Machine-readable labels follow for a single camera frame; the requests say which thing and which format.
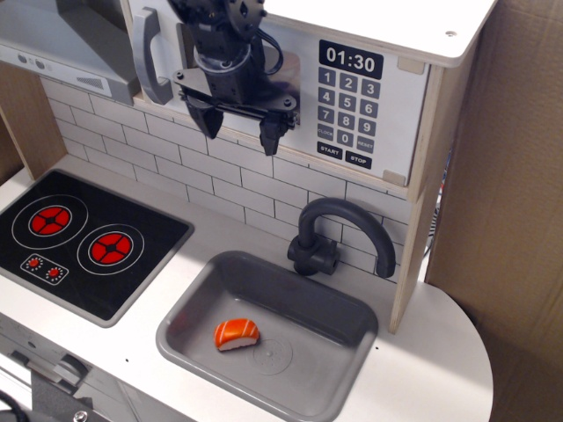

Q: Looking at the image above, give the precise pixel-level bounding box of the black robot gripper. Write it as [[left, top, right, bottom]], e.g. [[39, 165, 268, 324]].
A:
[[173, 57, 298, 156]]

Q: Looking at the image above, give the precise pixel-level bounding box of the white toy microwave door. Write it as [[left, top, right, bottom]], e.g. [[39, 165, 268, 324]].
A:
[[129, 1, 428, 186]]

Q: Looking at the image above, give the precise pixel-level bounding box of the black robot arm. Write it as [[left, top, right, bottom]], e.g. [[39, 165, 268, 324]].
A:
[[169, 1, 297, 156]]

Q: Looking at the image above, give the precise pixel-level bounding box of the white wooden microwave cabinet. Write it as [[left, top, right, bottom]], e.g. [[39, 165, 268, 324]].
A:
[[130, 1, 494, 332]]

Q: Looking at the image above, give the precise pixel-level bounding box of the dark grey toy faucet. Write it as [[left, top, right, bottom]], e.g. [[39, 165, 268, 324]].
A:
[[287, 197, 397, 279]]

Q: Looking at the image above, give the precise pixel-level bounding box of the grey toy range hood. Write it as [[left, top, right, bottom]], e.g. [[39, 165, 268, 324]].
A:
[[1, 1, 140, 106]]

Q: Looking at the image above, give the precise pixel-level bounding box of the black toy stove top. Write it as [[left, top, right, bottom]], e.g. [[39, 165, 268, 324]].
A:
[[1, 171, 194, 328]]

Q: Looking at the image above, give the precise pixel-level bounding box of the grey toy sink basin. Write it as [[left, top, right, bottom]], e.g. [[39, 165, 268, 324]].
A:
[[157, 251, 378, 421]]

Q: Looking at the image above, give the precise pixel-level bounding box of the orange salmon sushi toy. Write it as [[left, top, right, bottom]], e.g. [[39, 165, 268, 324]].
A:
[[214, 318, 260, 352]]

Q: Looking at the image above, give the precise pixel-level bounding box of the brown cardboard box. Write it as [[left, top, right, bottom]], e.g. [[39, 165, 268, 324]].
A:
[[426, 1, 562, 421]]

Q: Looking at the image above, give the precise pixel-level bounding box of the grey oven knob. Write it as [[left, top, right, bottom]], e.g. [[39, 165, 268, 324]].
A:
[[54, 354, 90, 389]]

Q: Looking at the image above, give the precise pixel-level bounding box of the black cable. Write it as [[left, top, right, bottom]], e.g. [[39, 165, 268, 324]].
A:
[[257, 28, 285, 76]]

